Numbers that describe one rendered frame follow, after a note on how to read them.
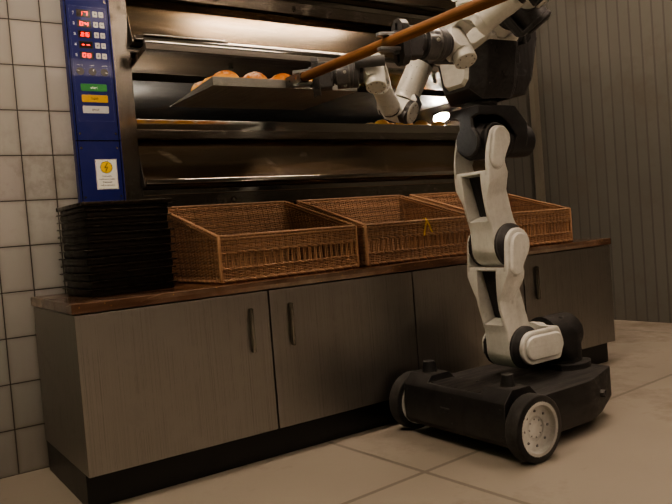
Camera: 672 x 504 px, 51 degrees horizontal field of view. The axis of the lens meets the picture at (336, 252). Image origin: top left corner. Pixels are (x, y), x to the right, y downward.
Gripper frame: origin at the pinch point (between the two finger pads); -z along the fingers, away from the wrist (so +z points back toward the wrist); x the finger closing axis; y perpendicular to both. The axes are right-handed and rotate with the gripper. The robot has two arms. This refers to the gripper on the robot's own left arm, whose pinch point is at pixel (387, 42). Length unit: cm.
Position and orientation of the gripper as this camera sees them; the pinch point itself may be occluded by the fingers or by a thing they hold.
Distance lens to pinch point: 197.5
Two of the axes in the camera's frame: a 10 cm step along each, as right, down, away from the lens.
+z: 8.9, -1.0, 4.5
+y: -4.5, 0.0, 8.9
